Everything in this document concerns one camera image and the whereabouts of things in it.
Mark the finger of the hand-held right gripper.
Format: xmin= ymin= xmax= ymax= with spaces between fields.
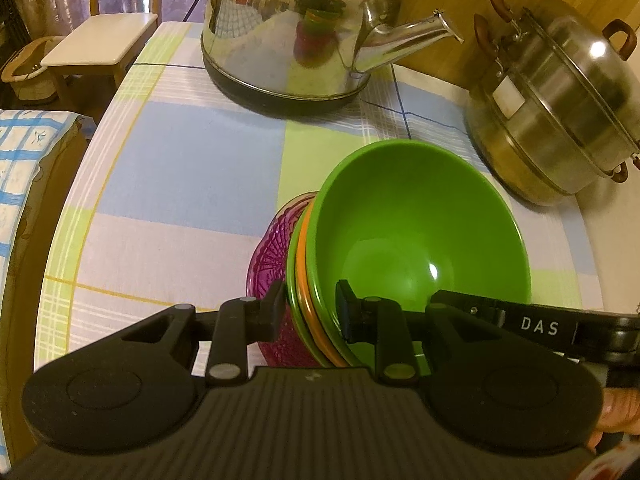
xmin=429 ymin=289 xmax=506 ymax=331

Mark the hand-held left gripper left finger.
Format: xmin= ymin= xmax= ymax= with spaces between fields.
xmin=75 ymin=282 xmax=288 ymax=386

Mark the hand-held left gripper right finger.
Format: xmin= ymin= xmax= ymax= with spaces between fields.
xmin=336 ymin=280 xmax=541 ymax=381

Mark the green bowl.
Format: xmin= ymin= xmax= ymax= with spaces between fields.
xmin=305 ymin=139 xmax=532 ymax=368
xmin=286 ymin=205 xmax=331 ymax=368

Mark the orange bowl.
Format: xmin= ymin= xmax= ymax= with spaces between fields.
xmin=295 ymin=200 xmax=351 ymax=368

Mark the purple glass plate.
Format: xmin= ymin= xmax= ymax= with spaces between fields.
xmin=246 ymin=191 xmax=323 ymax=368

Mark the person's right hand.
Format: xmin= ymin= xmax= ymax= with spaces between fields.
xmin=585 ymin=387 xmax=640 ymax=453

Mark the pastel checked tablecloth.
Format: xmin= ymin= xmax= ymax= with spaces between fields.
xmin=35 ymin=21 xmax=606 ymax=376

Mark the stainless steel steamer pot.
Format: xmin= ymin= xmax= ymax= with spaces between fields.
xmin=464 ymin=0 xmax=640 ymax=208

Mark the stainless steel kettle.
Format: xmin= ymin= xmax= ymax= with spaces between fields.
xmin=200 ymin=0 xmax=465 ymax=116

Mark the blue checked bed cloth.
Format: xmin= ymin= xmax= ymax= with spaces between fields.
xmin=0 ymin=109 xmax=83 ymax=461

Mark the white wooden chair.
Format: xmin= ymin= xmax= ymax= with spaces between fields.
xmin=40 ymin=0 xmax=163 ymax=103

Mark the woven basket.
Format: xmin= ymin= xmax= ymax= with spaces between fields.
xmin=1 ymin=36 xmax=66 ymax=106

